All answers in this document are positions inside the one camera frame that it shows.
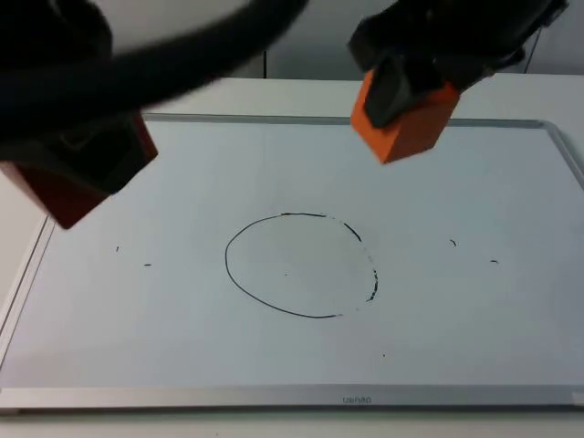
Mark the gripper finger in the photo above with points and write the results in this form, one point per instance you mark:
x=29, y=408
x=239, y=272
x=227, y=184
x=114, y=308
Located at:
x=388, y=96
x=426, y=77
x=98, y=157

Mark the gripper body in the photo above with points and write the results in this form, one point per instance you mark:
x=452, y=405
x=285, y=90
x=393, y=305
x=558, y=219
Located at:
x=438, y=41
x=50, y=109

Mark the orange cube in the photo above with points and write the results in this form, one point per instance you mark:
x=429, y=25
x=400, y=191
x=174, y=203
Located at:
x=410, y=132

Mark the red cube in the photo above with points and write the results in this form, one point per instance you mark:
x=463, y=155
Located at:
x=59, y=201

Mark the grey-framed whiteboard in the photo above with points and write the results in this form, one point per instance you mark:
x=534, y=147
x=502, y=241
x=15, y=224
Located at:
x=292, y=296

